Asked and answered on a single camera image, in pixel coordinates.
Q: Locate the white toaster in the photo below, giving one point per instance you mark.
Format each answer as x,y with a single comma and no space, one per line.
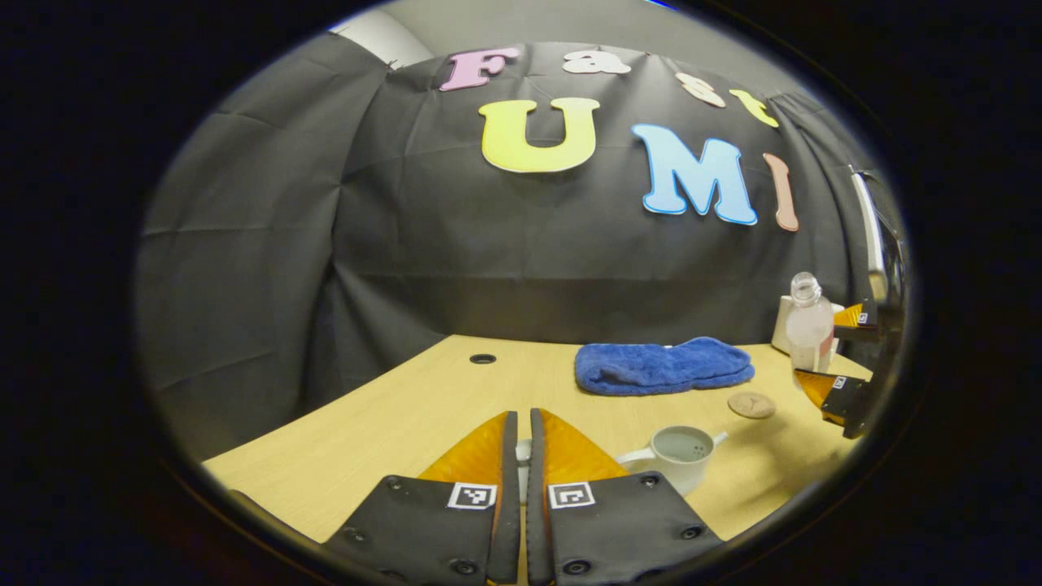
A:
780,325

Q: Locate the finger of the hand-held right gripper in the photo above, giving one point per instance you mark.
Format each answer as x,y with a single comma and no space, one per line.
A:
847,403
861,319

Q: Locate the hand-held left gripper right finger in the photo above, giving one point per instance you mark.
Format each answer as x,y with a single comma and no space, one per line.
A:
537,488

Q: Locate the clear plastic water bottle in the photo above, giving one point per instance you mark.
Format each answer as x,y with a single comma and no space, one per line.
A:
809,334

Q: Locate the white teacup lid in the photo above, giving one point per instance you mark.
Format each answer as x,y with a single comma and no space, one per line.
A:
523,468

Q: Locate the white ceramic teacup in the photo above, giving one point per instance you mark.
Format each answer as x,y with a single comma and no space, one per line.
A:
680,468

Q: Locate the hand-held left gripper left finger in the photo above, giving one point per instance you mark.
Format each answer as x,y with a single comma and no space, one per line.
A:
509,488

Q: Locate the blue towel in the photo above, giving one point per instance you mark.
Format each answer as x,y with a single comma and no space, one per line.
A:
659,366

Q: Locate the round cork coaster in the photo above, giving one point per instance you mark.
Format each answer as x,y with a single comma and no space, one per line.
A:
751,405

